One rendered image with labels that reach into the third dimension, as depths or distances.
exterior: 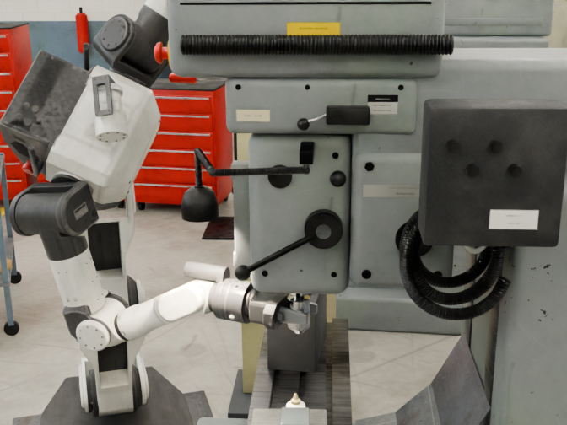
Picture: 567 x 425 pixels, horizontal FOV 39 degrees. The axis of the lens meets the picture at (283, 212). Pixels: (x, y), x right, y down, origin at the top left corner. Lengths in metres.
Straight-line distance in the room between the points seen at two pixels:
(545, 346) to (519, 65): 0.49
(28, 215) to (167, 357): 2.48
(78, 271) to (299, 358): 0.58
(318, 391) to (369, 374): 2.07
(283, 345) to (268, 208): 0.58
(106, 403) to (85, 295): 0.72
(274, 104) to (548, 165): 0.48
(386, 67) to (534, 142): 0.32
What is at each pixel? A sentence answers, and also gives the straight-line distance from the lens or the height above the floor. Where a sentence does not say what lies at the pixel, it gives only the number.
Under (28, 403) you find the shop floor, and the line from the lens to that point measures 3.92.
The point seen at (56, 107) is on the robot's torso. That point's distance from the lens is 1.81.
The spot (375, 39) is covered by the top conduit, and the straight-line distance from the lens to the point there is 1.34.
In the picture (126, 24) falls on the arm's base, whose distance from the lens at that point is 1.85.
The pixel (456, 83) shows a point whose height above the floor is 1.72.
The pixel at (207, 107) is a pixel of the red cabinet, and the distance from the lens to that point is 6.11.
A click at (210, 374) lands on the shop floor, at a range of 3.97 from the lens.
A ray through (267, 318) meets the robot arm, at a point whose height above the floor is 1.24.
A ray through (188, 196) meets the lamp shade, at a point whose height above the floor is 1.50.
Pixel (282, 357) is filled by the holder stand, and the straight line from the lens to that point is 1.98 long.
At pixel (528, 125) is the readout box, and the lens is 1.18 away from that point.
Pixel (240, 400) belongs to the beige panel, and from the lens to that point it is 3.69.
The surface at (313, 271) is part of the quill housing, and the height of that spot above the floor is 1.37.
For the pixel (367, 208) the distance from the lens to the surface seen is 1.44.
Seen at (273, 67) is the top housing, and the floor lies 1.75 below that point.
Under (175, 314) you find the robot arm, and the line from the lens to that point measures 1.71.
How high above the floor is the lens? 1.92
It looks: 18 degrees down
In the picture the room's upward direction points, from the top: straight up
